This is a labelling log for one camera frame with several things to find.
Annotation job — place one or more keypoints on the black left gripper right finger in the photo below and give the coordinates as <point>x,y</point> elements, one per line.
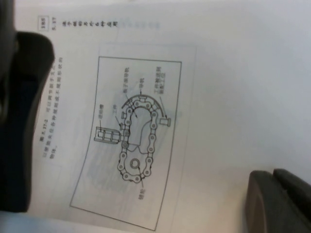
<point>298,191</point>

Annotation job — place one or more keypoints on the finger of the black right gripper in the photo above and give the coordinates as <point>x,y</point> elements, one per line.
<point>22,109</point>
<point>6,48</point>

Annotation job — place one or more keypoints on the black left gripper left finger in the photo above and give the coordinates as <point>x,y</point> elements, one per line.
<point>264,211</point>

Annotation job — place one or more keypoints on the technical book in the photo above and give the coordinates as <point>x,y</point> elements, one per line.
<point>194,121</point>

